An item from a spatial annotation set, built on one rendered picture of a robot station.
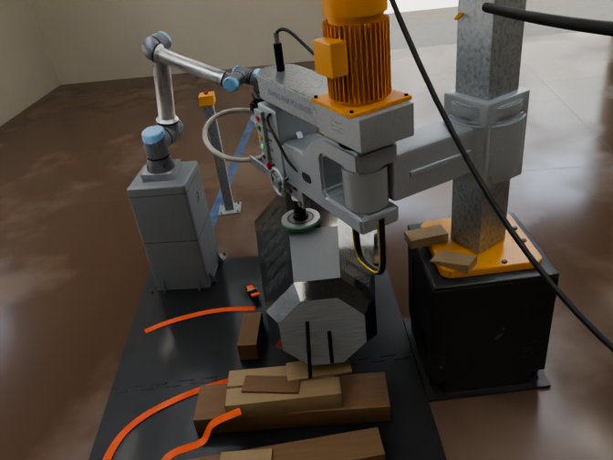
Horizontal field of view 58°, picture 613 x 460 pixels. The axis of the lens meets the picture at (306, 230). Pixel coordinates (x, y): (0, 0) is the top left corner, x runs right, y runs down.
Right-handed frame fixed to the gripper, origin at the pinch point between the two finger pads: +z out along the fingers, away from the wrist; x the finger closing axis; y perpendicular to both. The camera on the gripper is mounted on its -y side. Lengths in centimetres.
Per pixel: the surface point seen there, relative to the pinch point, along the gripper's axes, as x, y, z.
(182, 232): 62, 22, 66
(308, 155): 75, -70, -67
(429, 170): 64, -121, -77
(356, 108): 85, -91, -110
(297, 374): 123, -102, 36
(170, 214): 62, 32, 53
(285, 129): 59, -49, -60
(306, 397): 133, -112, 32
